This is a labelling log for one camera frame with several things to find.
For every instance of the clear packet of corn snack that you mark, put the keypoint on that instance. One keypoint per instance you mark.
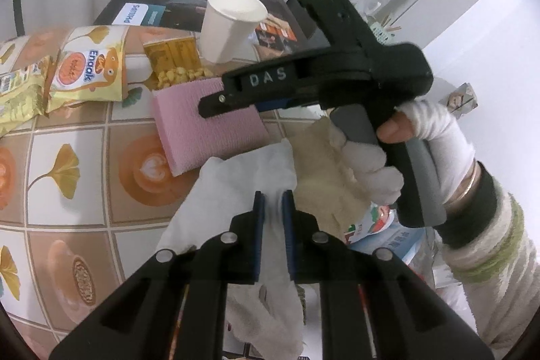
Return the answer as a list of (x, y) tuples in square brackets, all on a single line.
[(177, 73)]

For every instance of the person's right forearm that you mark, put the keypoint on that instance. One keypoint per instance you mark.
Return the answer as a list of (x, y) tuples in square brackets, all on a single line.
[(493, 258)]

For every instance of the pink sponge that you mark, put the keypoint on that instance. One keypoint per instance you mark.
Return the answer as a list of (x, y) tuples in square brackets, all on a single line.
[(190, 132)]

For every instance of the beige crumpled napkin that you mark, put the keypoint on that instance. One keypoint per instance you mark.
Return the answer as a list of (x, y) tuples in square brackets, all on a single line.
[(320, 174)]

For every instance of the yellow snack packet orange print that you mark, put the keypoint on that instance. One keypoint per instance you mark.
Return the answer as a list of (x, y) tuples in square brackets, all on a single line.
[(84, 69)]

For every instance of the person's right hand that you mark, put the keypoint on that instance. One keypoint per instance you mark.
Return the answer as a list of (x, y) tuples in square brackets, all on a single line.
[(443, 140)]

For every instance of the white paper cup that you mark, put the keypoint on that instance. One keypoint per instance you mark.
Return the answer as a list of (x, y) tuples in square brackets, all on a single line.
[(228, 27)]

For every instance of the green patterned small box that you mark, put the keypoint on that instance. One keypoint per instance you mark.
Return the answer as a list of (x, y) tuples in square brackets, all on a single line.
[(382, 31)]

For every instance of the dark cardboard box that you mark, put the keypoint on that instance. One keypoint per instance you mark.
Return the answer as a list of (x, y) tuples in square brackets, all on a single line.
[(168, 5)]

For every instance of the plain yellow snack packet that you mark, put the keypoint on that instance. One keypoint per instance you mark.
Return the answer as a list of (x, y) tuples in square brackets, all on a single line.
[(21, 98)]

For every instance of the white tissue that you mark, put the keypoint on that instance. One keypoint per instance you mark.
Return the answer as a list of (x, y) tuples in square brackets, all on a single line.
[(236, 178)]

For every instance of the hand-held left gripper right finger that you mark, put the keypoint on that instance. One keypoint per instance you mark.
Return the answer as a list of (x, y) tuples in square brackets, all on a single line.
[(289, 233)]

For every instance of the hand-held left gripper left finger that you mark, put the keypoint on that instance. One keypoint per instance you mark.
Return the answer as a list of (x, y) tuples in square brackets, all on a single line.
[(258, 233)]

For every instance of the tile print tablecloth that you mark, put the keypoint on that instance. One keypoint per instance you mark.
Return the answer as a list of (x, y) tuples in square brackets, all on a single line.
[(84, 195)]

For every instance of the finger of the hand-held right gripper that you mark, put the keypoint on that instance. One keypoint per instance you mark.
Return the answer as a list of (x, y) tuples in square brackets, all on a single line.
[(236, 92), (274, 105)]

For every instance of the patterned paper box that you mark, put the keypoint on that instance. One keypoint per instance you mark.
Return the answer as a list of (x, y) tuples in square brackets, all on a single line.
[(464, 98)]

